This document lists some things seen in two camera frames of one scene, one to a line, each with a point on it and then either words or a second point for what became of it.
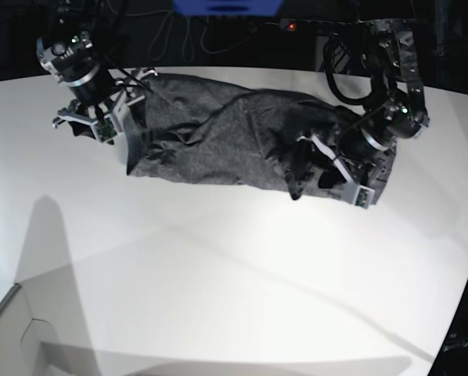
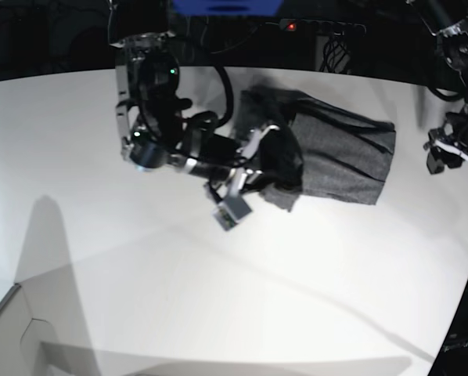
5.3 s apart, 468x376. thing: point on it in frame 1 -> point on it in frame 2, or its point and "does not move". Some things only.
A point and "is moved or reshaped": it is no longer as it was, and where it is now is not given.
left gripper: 105,113 -> 225,182
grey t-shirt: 197,129 is moved or reshaped
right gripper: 366,164 -> 462,136
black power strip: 322,27 does not move
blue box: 228,8 does not move
